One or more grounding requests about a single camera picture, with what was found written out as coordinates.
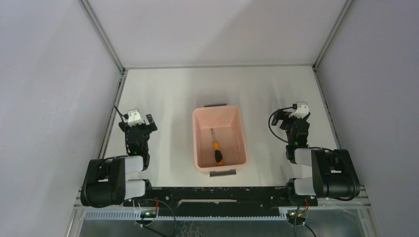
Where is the controller board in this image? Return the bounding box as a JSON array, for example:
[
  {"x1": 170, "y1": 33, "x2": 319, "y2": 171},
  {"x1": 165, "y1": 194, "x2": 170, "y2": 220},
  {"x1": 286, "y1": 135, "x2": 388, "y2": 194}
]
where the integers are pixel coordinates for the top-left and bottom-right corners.
[
  {"x1": 140, "y1": 211, "x2": 157, "y2": 219},
  {"x1": 286, "y1": 211, "x2": 307, "y2": 220}
]

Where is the yellow black screwdriver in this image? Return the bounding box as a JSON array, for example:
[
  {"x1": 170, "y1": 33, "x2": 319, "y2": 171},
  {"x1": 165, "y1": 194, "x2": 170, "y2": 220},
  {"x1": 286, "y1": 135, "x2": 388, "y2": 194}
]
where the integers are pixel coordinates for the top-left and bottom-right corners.
[{"x1": 210, "y1": 128, "x2": 224, "y2": 166}]

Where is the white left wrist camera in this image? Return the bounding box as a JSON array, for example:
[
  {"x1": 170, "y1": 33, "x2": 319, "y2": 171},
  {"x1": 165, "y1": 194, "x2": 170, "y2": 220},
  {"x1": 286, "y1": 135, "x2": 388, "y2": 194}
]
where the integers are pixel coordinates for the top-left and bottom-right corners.
[{"x1": 127, "y1": 109, "x2": 145, "y2": 127}]

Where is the grey slotted cable duct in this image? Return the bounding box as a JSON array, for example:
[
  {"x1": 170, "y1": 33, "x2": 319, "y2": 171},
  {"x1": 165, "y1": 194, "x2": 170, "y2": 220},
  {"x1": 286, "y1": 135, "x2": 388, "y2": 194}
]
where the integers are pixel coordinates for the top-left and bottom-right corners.
[{"x1": 83, "y1": 209, "x2": 289, "y2": 221}]

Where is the right controller board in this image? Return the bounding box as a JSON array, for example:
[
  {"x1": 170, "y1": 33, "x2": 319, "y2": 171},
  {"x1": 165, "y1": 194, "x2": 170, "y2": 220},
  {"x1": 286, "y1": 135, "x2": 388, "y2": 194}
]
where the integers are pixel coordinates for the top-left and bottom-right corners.
[{"x1": 286, "y1": 211, "x2": 307, "y2": 220}]

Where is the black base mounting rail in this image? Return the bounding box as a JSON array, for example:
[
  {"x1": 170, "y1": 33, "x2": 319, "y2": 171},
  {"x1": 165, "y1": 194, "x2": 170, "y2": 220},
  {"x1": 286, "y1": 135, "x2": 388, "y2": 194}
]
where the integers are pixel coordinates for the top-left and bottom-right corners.
[{"x1": 123, "y1": 186, "x2": 318, "y2": 218}]

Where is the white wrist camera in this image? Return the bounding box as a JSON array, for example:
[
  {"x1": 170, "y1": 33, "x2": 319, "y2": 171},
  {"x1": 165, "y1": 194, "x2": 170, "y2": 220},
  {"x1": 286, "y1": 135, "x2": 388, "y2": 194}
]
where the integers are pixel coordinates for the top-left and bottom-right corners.
[
  {"x1": 127, "y1": 109, "x2": 145, "y2": 127},
  {"x1": 289, "y1": 102, "x2": 310, "y2": 119}
]

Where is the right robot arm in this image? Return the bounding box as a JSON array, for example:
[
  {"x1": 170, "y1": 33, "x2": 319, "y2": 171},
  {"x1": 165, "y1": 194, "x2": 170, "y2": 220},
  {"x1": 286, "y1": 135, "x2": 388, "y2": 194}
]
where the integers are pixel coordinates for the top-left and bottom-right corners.
[{"x1": 268, "y1": 108, "x2": 361, "y2": 205}]

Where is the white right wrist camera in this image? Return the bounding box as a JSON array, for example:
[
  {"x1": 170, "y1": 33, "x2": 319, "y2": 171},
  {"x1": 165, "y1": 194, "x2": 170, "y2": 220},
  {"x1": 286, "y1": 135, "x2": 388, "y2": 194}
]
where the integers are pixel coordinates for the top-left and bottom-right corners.
[{"x1": 289, "y1": 102, "x2": 310, "y2": 119}]

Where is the left controller board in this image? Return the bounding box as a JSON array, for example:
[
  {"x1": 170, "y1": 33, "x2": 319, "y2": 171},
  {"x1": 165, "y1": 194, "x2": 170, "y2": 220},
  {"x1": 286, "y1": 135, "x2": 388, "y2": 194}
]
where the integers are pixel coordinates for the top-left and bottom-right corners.
[{"x1": 140, "y1": 211, "x2": 157, "y2": 219}]

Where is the pink plastic bin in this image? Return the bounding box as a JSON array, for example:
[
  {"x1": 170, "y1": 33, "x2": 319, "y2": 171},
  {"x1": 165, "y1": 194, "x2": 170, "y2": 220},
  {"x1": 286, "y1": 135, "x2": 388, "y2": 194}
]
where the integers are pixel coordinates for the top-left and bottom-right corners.
[{"x1": 192, "y1": 105, "x2": 249, "y2": 176}]

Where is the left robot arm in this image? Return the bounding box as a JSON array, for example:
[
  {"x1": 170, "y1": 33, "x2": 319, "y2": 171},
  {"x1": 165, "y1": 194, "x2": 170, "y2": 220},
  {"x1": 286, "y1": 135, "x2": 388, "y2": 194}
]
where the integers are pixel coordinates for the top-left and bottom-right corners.
[{"x1": 80, "y1": 112, "x2": 158, "y2": 208}]

